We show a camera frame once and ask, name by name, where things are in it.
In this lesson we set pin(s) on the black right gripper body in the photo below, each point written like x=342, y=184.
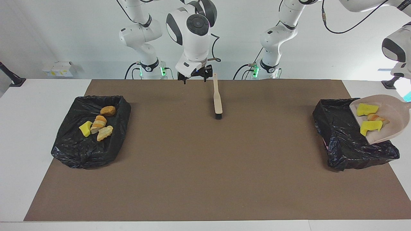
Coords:
x=199, y=73

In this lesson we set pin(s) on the beige brush with black bristles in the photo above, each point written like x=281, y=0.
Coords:
x=218, y=102

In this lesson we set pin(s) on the brown round bun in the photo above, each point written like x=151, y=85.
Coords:
x=108, y=110

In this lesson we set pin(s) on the striped orange bread roll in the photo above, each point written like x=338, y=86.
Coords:
x=99, y=122

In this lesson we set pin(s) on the croissant piece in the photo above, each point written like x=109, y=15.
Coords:
x=105, y=133

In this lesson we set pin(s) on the yellow sponge piece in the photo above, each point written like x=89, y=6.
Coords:
x=367, y=109
x=371, y=127
x=85, y=129

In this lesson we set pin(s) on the pale round bread lump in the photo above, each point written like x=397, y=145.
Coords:
x=375, y=117

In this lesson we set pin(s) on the beige plastic dustpan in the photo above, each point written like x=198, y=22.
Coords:
x=395, y=118

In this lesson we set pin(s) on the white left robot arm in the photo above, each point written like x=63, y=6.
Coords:
x=276, y=38

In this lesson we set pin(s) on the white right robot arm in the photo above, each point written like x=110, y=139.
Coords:
x=192, y=41

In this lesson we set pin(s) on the bin with black trash bag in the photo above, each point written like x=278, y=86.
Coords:
x=74, y=150
x=340, y=134

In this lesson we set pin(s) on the brown table mat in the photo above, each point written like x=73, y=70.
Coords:
x=192, y=199

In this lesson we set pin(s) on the teal object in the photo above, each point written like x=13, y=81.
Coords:
x=407, y=96

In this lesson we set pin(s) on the black camera stand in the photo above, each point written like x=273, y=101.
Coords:
x=17, y=81
x=389, y=84

